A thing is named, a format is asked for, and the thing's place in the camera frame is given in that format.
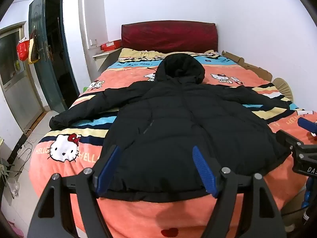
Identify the white bedside cabinet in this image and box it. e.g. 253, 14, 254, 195
93, 47, 123, 74

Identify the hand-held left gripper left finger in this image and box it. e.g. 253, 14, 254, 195
27, 144, 122, 238

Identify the brown cardboard sheet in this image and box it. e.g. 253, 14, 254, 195
221, 50, 273, 82

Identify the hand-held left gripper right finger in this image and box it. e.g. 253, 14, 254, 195
192, 145, 286, 238

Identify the red flat box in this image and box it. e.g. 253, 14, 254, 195
100, 41, 122, 51

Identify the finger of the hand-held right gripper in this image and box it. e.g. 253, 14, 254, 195
275, 130, 305, 152
297, 117, 317, 137

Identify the clear plastic bottle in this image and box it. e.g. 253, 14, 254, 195
7, 177, 21, 199

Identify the woven straw fan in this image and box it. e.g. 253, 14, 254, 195
272, 78, 295, 102

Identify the cartoon cat printed blanket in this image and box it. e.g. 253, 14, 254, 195
28, 47, 317, 238

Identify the black hooded puffer jacket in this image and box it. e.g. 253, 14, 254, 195
49, 53, 298, 202

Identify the dark green door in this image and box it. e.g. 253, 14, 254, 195
28, 0, 80, 113

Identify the black metal frame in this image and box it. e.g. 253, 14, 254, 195
7, 131, 28, 165

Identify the dark red padded headboard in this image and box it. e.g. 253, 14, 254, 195
121, 20, 219, 53

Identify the yellow brown hanging bag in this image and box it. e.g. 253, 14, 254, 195
27, 30, 40, 65

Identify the grey metal framed door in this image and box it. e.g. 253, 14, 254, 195
0, 21, 45, 132

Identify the red plastic bag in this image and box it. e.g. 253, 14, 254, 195
16, 37, 31, 62

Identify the green potted plant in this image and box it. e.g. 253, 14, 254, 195
0, 136, 15, 186

